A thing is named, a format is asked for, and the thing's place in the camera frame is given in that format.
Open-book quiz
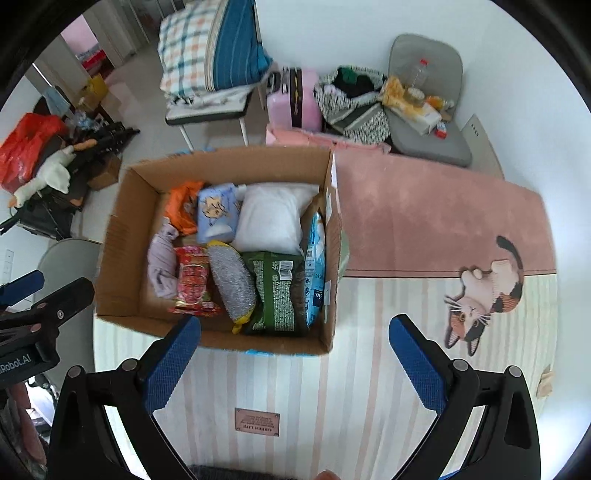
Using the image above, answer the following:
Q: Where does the small brown cardboard box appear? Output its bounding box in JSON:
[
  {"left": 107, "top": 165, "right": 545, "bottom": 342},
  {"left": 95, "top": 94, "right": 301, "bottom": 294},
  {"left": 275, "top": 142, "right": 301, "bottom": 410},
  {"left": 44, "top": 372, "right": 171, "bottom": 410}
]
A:
[{"left": 87, "top": 154, "right": 122, "bottom": 191}]

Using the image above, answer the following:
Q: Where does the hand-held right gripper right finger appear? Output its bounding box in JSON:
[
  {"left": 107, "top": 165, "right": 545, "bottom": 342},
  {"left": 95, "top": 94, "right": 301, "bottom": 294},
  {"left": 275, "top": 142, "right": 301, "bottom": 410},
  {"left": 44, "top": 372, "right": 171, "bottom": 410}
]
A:
[{"left": 389, "top": 314, "right": 541, "bottom": 480}]

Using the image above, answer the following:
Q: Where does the light blue cloth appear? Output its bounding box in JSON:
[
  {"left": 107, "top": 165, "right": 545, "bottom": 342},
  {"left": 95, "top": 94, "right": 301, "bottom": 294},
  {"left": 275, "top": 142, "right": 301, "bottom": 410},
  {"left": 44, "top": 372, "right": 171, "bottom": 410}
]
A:
[{"left": 46, "top": 90, "right": 72, "bottom": 116}]

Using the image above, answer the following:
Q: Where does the clear plastic bottle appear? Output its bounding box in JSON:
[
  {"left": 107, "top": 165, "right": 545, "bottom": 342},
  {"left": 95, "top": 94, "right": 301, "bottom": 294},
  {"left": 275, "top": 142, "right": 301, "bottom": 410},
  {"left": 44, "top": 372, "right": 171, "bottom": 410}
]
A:
[{"left": 409, "top": 58, "right": 430, "bottom": 90}]

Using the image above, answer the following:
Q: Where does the white goose plush toy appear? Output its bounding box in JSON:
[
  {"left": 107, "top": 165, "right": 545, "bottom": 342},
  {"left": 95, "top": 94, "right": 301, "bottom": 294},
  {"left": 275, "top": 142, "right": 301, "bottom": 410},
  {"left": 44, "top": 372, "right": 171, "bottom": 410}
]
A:
[{"left": 8, "top": 138, "right": 100, "bottom": 208}]

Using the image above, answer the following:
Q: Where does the yellow and blue packet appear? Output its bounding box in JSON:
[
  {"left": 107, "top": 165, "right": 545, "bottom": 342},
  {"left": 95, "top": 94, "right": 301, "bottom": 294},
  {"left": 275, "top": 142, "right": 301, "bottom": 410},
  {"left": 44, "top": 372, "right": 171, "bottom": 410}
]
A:
[{"left": 206, "top": 241, "right": 258, "bottom": 334}]

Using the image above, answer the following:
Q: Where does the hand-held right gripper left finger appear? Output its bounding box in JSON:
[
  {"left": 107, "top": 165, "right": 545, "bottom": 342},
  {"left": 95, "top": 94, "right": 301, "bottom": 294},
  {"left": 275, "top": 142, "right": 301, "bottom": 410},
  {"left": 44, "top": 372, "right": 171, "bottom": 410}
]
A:
[{"left": 46, "top": 316, "right": 202, "bottom": 480}]

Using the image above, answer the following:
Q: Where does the striped pink cat-print mat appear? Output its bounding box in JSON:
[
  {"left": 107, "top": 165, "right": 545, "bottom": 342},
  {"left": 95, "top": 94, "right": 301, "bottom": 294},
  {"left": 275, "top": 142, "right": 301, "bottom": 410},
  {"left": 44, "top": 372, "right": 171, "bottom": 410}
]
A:
[{"left": 92, "top": 150, "right": 559, "bottom": 480}]

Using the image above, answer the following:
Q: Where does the grey padded chair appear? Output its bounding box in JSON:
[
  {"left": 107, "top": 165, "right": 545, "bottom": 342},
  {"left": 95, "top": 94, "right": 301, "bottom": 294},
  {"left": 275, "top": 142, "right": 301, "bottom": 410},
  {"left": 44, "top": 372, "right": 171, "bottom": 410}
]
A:
[{"left": 387, "top": 33, "right": 472, "bottom": 168}]

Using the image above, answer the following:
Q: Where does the plaid blue folded quilt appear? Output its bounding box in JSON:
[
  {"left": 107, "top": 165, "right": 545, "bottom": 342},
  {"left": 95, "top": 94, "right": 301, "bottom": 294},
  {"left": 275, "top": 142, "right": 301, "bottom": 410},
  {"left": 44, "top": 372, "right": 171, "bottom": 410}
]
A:
[{"left": 158, "top": 0, "right": 274, "bottom": 97}]

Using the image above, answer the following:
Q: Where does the grey packet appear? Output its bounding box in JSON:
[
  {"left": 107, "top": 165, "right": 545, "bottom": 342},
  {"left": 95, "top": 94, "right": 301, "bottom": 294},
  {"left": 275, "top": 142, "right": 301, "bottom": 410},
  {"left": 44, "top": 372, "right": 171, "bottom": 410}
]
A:
[{"left": 148, "top": 220, "right": 182, "bottom": 300}]

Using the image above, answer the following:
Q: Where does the orange snack packet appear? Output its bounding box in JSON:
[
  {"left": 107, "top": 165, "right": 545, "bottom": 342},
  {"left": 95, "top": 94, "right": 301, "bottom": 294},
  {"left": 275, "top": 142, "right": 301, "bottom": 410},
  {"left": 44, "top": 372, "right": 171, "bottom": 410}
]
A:
[{"left": 164, "top": 181, "right": 206, "bottom": 236}]

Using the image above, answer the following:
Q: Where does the black folded stroller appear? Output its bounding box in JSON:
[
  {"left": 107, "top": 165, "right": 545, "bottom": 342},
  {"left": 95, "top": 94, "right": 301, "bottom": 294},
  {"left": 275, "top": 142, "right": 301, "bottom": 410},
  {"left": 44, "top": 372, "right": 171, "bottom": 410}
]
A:
[{"left": 0, "top": 122, "right": 141, "bottom": 241}]

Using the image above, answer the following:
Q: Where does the person's left forearm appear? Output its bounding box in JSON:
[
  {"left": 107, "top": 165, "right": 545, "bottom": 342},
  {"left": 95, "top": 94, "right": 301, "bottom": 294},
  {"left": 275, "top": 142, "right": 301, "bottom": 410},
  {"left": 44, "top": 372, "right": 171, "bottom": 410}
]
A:
[{"left": 7, "top": 383, "right": 49, "bottom": 467}]

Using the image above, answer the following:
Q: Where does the pink folded cloth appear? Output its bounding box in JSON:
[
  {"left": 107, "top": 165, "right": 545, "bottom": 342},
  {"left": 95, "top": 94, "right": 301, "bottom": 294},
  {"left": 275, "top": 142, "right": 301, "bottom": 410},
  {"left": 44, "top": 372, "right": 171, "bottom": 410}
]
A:
[{"left": 265, "top": 127, "right": 393, "bottom": 155}]

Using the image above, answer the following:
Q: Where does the pink suitcase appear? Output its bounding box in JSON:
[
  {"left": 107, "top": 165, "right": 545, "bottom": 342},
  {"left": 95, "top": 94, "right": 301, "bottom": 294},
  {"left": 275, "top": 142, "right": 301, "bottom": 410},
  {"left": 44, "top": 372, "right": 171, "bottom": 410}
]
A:
[{"left": 267, "top": 67, "right": 324, "bottom": 132}]

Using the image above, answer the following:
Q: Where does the white leaning board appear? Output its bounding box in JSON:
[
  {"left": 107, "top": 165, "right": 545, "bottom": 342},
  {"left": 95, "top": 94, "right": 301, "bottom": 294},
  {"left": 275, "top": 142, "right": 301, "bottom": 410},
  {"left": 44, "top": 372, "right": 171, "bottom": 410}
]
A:
[{"left": 464, "top": 114, "right": 504, "bottom": 178}]

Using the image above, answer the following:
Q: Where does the green snack packet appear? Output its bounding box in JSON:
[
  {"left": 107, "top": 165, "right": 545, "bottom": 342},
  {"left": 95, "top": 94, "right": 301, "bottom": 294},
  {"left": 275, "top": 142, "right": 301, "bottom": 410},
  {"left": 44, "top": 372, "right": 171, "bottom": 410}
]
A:
[{"left": 241, "top": 250, "right": 311, "bottom": 336}]

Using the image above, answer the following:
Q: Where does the red plastic bag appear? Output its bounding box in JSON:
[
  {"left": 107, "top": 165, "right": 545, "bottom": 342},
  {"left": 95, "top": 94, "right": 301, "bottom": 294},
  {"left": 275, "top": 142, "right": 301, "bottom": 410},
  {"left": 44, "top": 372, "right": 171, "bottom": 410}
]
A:
[{"left": 0, "top": 113, "right": 70, "bottom": 195}]

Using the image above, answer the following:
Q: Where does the white metal-leg chair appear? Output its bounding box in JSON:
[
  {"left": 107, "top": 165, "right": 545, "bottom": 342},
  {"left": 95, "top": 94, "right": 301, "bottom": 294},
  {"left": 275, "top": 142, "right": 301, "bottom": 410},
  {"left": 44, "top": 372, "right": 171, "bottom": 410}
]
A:
[{"left": 165, "top": 85, "right": 256, "bottom": 151}]

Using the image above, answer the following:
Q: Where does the white folded garment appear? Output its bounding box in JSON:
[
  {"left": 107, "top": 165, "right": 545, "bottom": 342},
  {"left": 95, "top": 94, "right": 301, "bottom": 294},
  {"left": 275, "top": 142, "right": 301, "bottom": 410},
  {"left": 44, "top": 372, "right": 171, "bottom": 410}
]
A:
[{"left": 166, "top": 85, "right": 252, "bottom": 110}]

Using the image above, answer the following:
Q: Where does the blue white packet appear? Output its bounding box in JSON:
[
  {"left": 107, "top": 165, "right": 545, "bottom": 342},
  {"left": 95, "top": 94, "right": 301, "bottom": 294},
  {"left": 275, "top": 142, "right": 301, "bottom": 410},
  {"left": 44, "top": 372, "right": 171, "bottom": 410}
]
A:
[{"left": 300, "top": 210, "right": 329, "bottom": 326}]

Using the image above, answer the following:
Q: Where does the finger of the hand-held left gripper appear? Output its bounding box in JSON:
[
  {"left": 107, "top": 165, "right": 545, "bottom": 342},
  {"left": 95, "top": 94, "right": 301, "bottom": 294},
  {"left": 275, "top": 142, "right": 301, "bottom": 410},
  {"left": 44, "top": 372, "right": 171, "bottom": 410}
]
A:
[
  {"left": 0, "top": 271, "right": 46, "bottom": 309},
  {"left": 0, "top": 277, "right": 96, "bottom": 344}
]

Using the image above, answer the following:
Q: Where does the blue tissue pack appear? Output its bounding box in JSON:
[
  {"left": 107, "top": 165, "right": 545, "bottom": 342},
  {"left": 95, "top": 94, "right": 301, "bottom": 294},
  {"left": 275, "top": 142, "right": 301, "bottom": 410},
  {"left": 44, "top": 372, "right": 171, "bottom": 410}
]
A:
[{"left": 197, "top": 183, "right": 243, "bottom": 243}]

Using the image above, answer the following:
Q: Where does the red snack packet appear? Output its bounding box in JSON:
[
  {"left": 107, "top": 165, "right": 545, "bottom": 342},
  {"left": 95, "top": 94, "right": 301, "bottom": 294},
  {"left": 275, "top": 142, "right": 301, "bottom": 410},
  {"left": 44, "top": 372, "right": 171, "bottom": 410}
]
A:
[{"left": 168, "top": 246, "right": 222, "bottom": 317}]

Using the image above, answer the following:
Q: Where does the black white patterned bag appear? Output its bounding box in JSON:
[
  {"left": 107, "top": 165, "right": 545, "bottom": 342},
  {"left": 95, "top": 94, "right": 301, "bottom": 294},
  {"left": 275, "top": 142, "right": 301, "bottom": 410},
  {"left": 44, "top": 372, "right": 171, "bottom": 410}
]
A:
[{"left": 314, "top": 65, "right": 393, "bottom": 146}]

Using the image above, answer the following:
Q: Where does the white soft pack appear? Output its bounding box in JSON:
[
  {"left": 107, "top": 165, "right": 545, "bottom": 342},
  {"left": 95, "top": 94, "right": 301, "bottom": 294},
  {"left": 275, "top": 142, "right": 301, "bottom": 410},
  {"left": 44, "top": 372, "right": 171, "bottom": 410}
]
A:
[{"left": 231, "top": 182, "right": 320, "bottom": 256}]

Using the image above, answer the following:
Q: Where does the white flat box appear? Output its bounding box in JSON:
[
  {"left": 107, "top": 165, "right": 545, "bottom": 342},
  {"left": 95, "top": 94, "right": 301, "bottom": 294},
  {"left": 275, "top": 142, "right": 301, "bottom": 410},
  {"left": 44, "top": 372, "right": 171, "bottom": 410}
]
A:
[{"left": 388, "top": 99, "right": 441, "bottom": 136}]

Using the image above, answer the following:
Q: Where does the yellow plastic bag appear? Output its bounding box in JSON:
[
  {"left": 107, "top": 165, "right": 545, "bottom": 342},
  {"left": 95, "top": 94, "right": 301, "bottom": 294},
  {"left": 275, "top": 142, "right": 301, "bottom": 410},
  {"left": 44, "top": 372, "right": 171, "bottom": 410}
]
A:
[{"left": 379, "top": 76, "right": 409, "bottom": 109}]

